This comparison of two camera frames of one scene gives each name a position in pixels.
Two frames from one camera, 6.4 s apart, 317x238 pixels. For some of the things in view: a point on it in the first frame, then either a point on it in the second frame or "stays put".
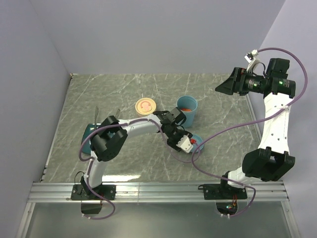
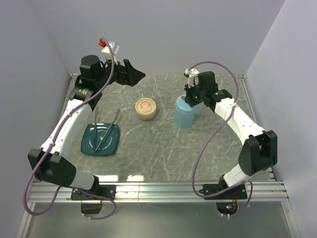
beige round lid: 145,106 stays put
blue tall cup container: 188,104 stays put
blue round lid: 199,141 to 183,107
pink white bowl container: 144,111 stays put
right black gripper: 235,83 to 188,98
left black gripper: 173,144 to 128,75
